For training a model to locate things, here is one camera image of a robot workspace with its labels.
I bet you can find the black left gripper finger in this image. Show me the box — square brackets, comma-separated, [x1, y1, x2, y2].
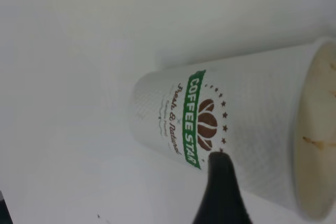
[192, 151, 250, 224]

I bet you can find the white paper coffee cup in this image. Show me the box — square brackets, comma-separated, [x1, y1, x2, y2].
[128, 36, 336, 221]

